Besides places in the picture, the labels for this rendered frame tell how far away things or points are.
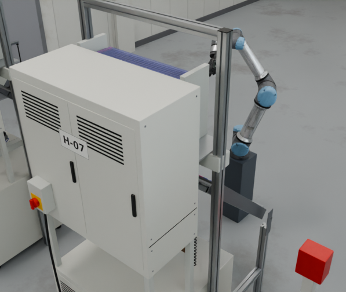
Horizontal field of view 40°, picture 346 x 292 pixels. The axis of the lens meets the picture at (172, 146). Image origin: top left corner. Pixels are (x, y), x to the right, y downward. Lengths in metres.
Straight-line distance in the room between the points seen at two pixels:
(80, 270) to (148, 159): 1.09
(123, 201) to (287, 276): 1.84
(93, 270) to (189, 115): 1.14
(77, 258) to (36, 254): 1.01
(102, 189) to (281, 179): 2.58
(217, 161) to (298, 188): 2.25
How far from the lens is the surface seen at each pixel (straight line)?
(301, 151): 4.59
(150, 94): 1.64
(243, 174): 3.41
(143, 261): 1.88
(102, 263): 2.54
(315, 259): 2.41
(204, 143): 1.98
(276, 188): 4.07
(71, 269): 2.55
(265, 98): 2.99
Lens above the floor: 2.45
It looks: 33 degrees down
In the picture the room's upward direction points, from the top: 1 degrees counter-clockwise
